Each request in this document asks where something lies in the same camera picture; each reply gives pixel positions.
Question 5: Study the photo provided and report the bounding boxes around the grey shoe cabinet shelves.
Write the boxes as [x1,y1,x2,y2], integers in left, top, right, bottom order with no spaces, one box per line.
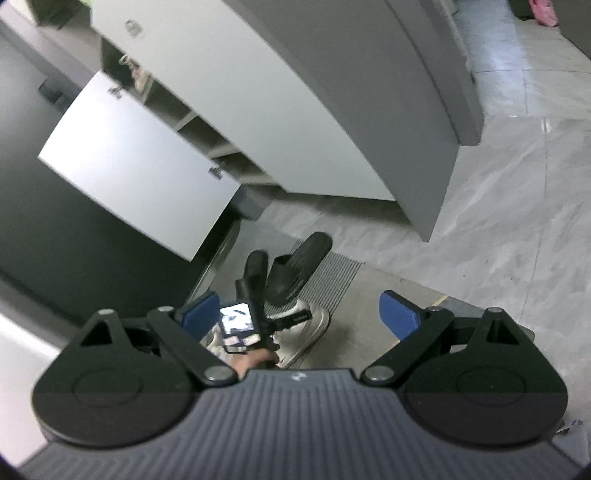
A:
[100,38,277,186]

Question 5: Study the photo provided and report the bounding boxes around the white cabinet door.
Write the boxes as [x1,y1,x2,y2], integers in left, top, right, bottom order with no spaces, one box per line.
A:
[91,1,393,200]
[38,72,239,261]

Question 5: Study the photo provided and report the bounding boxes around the grey striped floor mat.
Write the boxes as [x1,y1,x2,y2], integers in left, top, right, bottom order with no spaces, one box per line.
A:
[202,221,537,370]

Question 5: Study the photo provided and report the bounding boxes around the dark entrance door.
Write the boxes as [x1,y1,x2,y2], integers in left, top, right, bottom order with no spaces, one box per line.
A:
[1,38,238,323]

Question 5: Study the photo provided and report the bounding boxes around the left white cabinet door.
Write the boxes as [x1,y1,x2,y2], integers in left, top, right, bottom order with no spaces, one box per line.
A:
[38,72,239,261]

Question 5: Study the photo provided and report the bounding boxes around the pink white sneaker on shelf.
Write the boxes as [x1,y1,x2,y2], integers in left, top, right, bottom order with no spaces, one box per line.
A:
[118,54,153,94]

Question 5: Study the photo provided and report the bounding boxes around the right white cabinet door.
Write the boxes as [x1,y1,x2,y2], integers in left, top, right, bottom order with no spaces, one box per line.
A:
[91,1,393,200]

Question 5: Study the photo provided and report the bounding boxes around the black slide sandal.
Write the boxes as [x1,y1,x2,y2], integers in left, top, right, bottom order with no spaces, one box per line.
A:
[242,250,269,304]
[264,232,332,307]

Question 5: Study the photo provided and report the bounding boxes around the black slide sandal front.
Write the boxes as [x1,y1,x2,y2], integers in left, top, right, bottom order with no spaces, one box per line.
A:
[242,250,269,304]

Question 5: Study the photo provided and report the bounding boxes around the black slide sandal back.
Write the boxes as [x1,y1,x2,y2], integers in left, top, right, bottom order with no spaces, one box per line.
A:
[264,232,332,307]

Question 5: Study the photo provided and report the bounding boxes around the person's hand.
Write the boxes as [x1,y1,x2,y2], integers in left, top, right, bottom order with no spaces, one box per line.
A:
[229,349,279,379]

